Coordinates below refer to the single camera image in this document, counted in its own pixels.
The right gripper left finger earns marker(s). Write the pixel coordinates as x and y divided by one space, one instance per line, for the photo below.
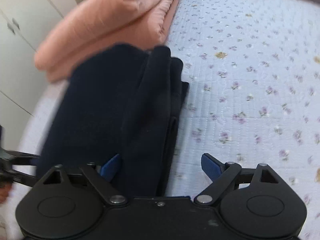
100 180

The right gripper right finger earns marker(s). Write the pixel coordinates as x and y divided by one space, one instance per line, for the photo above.
223 177

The navy striped hoodie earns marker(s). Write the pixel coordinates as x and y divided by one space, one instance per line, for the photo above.
124 102

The person's right hand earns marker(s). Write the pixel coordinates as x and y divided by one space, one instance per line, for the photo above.
5 189

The floral quilted bedspread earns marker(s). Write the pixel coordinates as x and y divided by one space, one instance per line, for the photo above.
252 67

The white wardrobe doors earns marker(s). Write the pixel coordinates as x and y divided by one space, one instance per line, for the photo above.
24 25

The pink folded blanket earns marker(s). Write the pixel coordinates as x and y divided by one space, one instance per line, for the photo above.
95 25

